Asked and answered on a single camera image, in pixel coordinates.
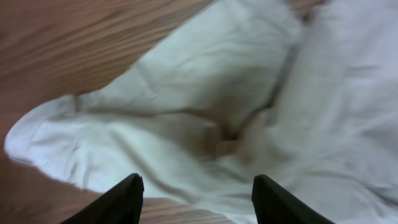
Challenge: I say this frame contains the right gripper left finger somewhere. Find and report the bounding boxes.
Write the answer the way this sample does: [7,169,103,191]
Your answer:
[62,174,144,224]

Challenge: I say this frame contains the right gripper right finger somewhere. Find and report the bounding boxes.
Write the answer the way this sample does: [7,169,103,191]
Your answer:
[251,174,333,224]

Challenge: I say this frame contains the beige shorts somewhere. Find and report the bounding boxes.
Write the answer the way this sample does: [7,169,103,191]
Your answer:
[5,0,397,223]

